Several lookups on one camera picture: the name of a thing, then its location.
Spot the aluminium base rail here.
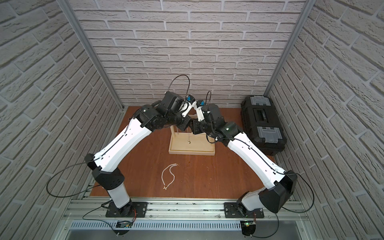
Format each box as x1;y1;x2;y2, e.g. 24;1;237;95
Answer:
53;197;316;240

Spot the white pearl necklace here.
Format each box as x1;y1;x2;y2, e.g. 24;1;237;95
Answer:
161;163;180;191

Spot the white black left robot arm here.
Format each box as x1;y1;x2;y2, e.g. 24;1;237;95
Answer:
85;91;196;217

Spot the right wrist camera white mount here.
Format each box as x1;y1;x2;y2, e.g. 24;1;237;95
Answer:
195;106;205;122

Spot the black plastic toolbox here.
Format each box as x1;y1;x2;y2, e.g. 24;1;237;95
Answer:
241;96;287;156

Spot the wooden jewelry display stand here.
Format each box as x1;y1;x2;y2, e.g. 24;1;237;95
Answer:
169;126;216;156

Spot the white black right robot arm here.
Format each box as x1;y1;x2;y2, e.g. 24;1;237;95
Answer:
189;101;298;215

